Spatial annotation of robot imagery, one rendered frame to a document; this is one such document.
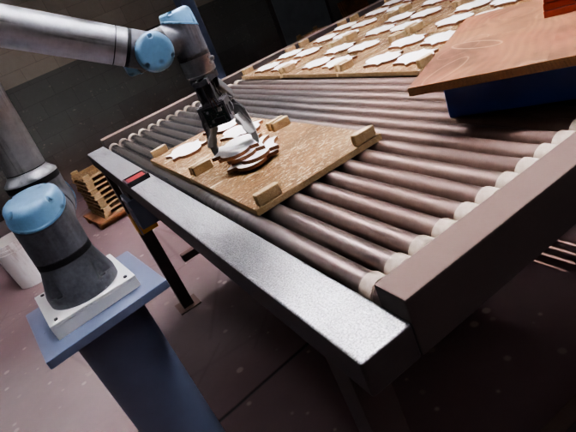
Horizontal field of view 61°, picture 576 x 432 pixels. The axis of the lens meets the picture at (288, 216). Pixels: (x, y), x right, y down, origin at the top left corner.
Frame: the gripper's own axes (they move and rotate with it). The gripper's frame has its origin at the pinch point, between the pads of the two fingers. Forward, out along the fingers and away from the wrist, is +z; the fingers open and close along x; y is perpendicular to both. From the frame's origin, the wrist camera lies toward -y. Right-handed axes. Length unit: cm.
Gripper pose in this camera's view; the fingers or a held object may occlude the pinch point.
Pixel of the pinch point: (237, 147)
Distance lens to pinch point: 129.5
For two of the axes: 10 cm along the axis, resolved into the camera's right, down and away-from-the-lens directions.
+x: 9.3, -2.9, -2.1
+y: -0.5, 4.8, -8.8
